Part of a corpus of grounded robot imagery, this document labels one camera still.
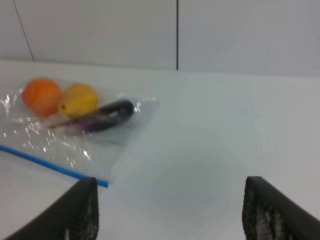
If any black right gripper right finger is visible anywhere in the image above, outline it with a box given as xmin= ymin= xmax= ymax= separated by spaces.
xmin=241 ymin=176 xmax=320 ymax=240

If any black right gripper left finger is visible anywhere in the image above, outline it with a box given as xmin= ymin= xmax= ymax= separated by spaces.
xmin=6 ymin=177 xmax=100 ymax=240

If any clear zip bag blue seal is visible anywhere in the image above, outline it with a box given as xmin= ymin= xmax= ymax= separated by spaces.
xmin=0 ymin=78 xmax=160 ymax=187

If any purple eggplant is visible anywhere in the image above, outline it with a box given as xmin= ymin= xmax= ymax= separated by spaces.
xmin=48 ymin=99 xmax=135 ymax=136

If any yellow pear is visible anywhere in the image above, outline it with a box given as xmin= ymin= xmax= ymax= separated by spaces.
xmin=58 ymin=83 xmax=99 ymax=118

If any orange fruit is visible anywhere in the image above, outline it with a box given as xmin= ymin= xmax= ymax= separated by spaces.
xmin=21 ymin=77 xmax=63 ymax=117

